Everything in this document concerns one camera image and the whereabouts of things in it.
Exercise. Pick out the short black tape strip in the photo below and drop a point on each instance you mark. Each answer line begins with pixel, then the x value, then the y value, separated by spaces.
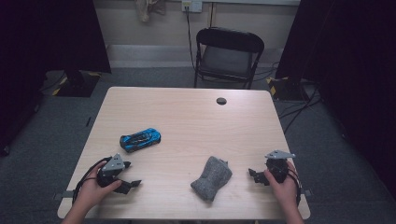
pixel 88 121

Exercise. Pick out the white wall socket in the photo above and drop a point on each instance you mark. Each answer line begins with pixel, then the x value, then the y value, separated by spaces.
pixel 192 5

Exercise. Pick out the beige hanging cloth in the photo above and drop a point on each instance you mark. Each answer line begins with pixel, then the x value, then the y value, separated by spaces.
pixel 146 9

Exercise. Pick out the blue and black toy car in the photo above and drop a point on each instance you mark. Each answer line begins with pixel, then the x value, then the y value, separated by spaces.
pixel 140 140

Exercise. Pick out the grey tape piece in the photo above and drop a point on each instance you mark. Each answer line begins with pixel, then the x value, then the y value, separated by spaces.
pixel 307 192
pixel 63 195

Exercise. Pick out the black table grommet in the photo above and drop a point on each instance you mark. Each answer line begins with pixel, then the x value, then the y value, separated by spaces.
pixel 221 101

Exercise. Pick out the black stand base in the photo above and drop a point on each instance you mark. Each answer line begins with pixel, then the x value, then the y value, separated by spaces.
pixel 76 84
pixel 288 90

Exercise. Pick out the person's right hand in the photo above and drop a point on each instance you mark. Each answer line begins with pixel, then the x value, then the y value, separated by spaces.
pixel 288 193

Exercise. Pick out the person's left hand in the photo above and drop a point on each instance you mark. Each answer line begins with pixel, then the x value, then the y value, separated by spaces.
pixel 88 191

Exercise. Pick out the black folding chair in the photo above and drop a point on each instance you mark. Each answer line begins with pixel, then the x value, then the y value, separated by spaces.
pixel 229 59

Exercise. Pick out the black curtain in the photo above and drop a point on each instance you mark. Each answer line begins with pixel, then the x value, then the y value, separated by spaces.
pixel 351 62
pixel 46 46

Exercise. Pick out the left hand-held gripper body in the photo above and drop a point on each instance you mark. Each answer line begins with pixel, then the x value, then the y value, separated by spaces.
pixel 113 163

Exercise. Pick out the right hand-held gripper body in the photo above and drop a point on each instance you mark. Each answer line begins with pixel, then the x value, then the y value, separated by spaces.
pixel 277 168

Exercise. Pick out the grey knitted cloth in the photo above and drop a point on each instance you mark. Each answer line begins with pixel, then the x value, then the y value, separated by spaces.
pixel 213 179

